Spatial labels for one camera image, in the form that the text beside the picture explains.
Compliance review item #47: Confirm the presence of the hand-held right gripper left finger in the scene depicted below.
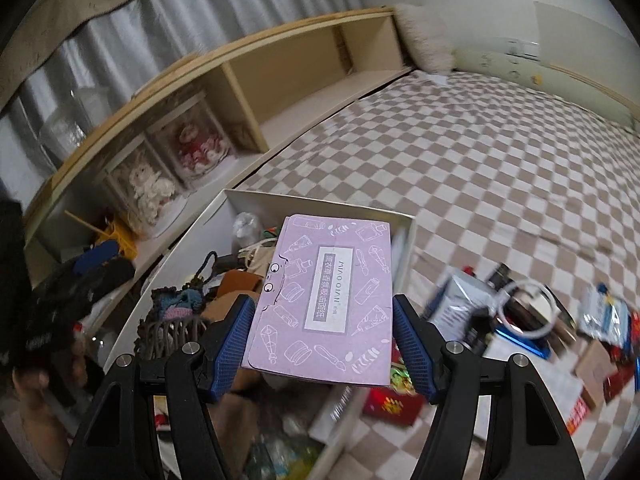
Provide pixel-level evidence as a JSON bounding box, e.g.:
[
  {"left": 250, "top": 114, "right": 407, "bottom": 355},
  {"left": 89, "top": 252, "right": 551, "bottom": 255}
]
[{"left": 60, "top": 294, "right": 258, "bottom": 480}]

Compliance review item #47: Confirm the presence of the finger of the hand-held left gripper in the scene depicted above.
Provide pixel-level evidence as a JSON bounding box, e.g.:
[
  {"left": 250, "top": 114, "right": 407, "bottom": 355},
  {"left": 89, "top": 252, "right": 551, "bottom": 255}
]
[{"left": 70, "top": 239, "right": 136, "bottom": 281}]

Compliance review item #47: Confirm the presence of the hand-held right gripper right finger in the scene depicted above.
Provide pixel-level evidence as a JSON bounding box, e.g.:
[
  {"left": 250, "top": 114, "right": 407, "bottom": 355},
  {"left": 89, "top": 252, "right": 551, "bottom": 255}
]
[{"left": 391, "top": 294, "right": 586, "bottom": 480}]

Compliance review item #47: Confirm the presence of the white storage box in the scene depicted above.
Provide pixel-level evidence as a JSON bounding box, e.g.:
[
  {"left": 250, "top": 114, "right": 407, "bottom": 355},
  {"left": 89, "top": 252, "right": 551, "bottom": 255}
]
[{"left": 97, "top": 188, "right": 418, "bottom": 480}]

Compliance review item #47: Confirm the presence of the brown hair claw clip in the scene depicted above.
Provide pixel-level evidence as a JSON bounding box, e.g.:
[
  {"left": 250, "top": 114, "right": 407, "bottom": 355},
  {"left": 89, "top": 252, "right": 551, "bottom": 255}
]
[{"left": 136, "top": 317, "right": 208, "bottom": 361}]

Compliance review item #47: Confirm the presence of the purple printed card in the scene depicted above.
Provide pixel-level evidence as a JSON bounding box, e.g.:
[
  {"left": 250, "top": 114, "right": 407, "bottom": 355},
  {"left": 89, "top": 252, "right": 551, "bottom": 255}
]
[{"left": 241, "top": 214, "right": 396, "bottom": 388}]

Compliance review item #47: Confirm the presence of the person's left forearm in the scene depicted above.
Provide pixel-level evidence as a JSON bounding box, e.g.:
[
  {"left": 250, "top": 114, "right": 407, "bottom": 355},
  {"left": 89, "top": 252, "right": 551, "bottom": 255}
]
[{"left": 0, "top": 345, "right": 96, "bottom": 480}]

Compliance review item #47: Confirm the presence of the clear plastic container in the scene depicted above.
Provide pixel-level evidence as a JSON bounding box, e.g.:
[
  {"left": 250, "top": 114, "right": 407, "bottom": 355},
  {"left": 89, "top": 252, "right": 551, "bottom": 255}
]
[{"left": 40, "top": 87, "right": 111, "bottom": 161}]

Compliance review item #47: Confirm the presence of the red printed box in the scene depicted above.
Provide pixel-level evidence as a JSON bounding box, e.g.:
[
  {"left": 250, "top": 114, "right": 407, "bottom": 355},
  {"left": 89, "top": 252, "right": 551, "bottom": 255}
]
[{"left": 362, "top": 385, "right": 426, "bottom": 426}]

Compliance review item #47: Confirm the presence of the brown card with clear hook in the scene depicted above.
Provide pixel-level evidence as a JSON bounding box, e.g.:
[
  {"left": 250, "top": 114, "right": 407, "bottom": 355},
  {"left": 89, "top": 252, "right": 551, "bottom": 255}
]
[{"left": 200, "top": 270, "right": 261, "bottom": 321}]

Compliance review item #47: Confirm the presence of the grey white packet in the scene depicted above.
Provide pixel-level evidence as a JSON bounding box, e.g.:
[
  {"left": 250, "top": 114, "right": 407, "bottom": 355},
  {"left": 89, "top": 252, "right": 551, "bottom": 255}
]
[{"left": 425, "top": 267, "right": 493, "bottom": 321}]

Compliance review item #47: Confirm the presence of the multicolour crocheted piece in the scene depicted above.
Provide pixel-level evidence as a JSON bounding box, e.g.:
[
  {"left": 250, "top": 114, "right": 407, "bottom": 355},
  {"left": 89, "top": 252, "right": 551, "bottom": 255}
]
[{"left": 150, "top": 285, "right": 211, "bottom": 326}]

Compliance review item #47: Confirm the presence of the rabbit doll in clear box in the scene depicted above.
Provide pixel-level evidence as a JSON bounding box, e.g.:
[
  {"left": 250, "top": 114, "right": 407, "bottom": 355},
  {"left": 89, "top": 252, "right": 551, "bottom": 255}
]
[{"left": 102, "top": 152, "right": 188, "bottom": 238}]

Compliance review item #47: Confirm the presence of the white plastic bag roll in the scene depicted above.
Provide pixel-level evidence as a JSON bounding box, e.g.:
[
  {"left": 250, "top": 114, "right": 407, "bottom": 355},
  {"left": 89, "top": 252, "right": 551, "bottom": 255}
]
[{"left": 234, "top": 211, "right": 266, "bottom": 246}]

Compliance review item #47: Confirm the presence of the white plastic loop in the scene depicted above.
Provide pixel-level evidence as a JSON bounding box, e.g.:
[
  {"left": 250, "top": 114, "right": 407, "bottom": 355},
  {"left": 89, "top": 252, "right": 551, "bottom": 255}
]
[{"left": 492, "top": 280, "right": 556, "bottom": 341}]

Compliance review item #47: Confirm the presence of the red-dress doll in clear box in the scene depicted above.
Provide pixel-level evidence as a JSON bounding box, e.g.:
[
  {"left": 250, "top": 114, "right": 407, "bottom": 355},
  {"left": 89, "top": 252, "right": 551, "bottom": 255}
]
[{"left": 147, "top": 105, "right": 236, "bottom": 188}]

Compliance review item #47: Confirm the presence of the red sachet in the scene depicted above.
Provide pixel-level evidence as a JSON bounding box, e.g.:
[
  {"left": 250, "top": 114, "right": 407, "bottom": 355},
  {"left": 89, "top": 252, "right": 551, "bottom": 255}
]
[{"left": 567, "top": 390, "right": 593, "bottom": 433}]

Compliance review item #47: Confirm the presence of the brown square card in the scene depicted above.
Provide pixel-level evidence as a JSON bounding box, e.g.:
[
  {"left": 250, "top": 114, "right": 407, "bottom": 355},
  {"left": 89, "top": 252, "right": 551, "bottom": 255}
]
[{"left": 575, "top": 340, "right": 621, "bottom": 411}]

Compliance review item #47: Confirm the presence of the blue white packet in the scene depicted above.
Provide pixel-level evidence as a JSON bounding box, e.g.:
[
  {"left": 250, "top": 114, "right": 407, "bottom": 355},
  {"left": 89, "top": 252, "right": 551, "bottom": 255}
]
[{"left": 580, "top": 282, "right": 633, "bottom": 348}]

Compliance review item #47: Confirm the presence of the checkered bed sheet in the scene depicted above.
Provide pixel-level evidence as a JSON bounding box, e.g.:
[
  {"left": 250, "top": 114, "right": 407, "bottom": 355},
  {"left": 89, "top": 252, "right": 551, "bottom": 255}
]
[{"left": 235, "top": 67, "right": 640, "bottom": 480}]

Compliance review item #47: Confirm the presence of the red slim box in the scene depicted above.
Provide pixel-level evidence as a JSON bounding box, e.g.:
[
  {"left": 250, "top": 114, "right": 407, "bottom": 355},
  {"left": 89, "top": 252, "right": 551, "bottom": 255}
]
[{"left": 602, "top": 355, "right": 640, "bottom": 403}]

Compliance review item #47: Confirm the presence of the grey curtain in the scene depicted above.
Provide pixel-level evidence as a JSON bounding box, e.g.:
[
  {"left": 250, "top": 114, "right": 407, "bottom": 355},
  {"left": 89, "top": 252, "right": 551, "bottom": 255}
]
[{"left": 0, "top": 0, "right": 361, "bottom": 181}]

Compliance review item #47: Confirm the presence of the wooden shelf unit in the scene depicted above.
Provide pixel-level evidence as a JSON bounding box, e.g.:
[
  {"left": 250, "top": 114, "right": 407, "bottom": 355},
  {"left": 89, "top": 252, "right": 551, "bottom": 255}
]
[{"left": 22, "top": 7, "right": 416, "bottom": 271}]

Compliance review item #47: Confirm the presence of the pale green bolster cushion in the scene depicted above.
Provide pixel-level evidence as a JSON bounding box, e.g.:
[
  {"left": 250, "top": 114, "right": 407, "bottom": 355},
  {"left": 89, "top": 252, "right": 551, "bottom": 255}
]
[{"left": 452, "top": 47, "right": 636, "bottom": 126}]

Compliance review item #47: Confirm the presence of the white fluffy pillow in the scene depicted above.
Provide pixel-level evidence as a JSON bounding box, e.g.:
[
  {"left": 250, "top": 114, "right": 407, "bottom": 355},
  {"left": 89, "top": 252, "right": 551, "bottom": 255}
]
[{"left": 395, "top": 2, "right": 456, "bottom": 73}]

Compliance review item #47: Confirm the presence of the white wall socket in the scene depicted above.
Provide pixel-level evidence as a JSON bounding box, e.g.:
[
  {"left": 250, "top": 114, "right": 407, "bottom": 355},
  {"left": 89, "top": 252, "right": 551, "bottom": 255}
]
[{"left": 507, "top": 37, "right": 541, "bottom": 58}]

